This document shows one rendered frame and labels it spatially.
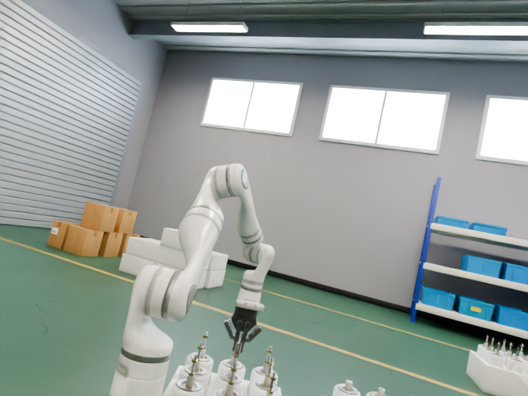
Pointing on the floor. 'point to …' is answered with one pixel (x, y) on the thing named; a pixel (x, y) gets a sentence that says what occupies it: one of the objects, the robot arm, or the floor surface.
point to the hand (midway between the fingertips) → (237, 347)
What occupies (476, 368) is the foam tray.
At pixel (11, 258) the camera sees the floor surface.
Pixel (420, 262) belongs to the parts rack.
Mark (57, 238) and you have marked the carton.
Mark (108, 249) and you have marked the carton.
